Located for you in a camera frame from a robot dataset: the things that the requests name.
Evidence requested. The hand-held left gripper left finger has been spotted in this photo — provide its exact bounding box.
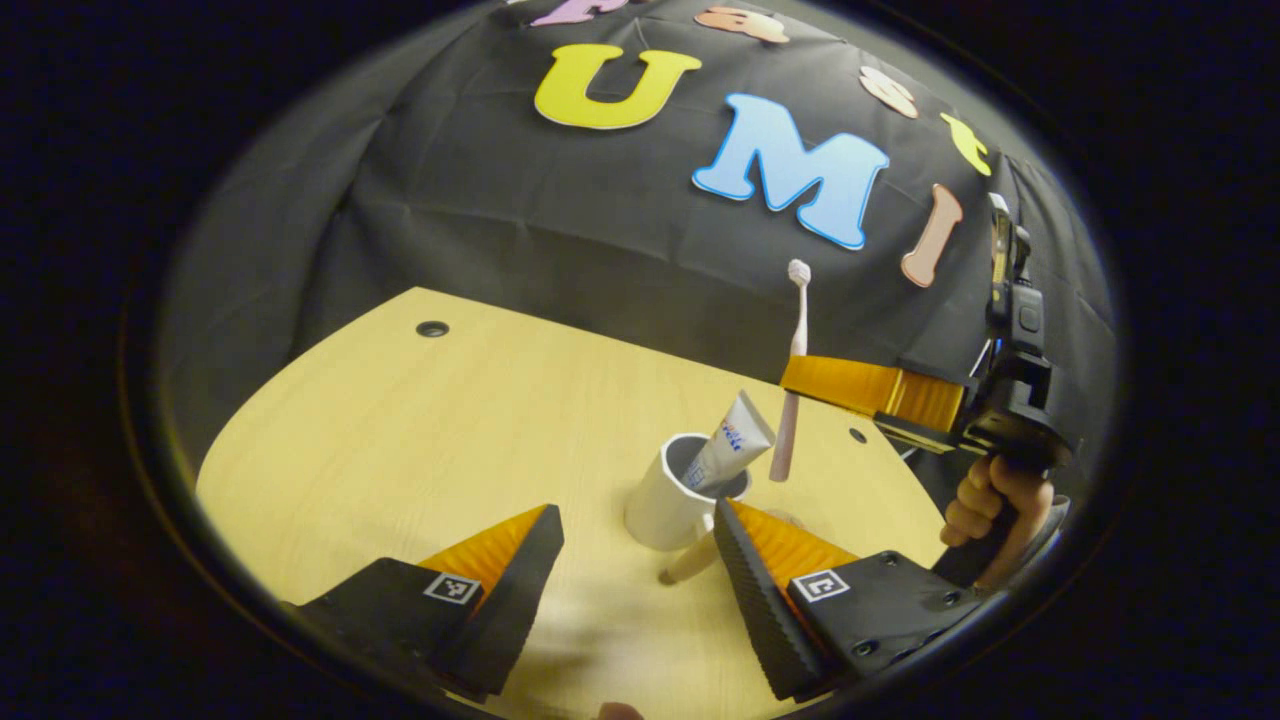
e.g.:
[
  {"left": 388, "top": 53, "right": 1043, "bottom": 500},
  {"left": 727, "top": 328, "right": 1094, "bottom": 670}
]
[{"left": 280, "top": 503, "right": 566, "bottom": 703}]

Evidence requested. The light wooden desktop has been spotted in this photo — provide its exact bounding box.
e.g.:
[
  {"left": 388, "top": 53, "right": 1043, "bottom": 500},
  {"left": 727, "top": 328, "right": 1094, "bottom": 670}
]
[{"left": 195, "top": 287, "right": 951, "bottom": 720}]

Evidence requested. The black backdrop cloth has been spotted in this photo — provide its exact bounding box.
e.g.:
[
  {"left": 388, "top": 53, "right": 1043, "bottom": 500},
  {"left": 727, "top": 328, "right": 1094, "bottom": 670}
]
[{"left": 160, "top": 0, "right": 1121, "bottom": 501}]

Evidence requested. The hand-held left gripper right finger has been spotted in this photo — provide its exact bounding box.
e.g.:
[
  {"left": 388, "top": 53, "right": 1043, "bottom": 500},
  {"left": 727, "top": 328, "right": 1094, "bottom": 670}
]
[{"left": 712, "top": 497, "right": 1001, "bottom": 703}]

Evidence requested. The white cup with wooden handle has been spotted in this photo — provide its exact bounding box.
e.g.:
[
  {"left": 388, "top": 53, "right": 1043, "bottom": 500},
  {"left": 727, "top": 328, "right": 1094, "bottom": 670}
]
[{"left": 624, "top": 432, "right": 753, "bottom": 586}]

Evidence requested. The white toothpaste tube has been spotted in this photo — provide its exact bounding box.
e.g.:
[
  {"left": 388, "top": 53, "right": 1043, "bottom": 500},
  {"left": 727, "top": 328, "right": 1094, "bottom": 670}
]
[{"left": 680, "top": 390, "right": 777, "bottom": 493}]

